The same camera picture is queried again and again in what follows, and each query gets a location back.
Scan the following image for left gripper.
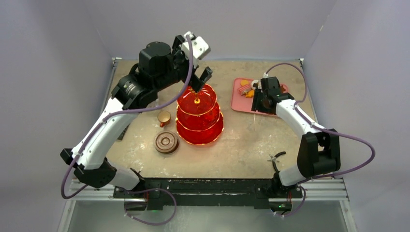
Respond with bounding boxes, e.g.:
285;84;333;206
154;36;211;92

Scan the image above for small copper cup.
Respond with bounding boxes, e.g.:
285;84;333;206
157;111;171;128

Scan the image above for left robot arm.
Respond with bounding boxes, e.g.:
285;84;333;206
60;36;212;198

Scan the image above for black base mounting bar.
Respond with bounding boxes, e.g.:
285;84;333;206
113;177;303;210

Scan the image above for orange duck pastry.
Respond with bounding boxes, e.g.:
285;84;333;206
245;89;254;98

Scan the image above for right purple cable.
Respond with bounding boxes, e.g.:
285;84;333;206
263;62;376;219

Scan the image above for red three-tier cake stand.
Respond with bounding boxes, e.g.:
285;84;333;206
176;84;224;145

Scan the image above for pink layered cake slice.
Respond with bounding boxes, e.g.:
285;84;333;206
237;85;252;96

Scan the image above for round orange cookie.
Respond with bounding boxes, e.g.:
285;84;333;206
240;79;249;87

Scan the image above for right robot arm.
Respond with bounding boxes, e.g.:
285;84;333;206
251;77;341;197

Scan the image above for black-handled pliers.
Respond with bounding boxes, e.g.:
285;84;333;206
267;151;286;173

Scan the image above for round brown wooden lid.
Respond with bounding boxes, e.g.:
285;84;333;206
154;130;179;154

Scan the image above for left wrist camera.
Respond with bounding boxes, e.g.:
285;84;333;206
180;31;211;60

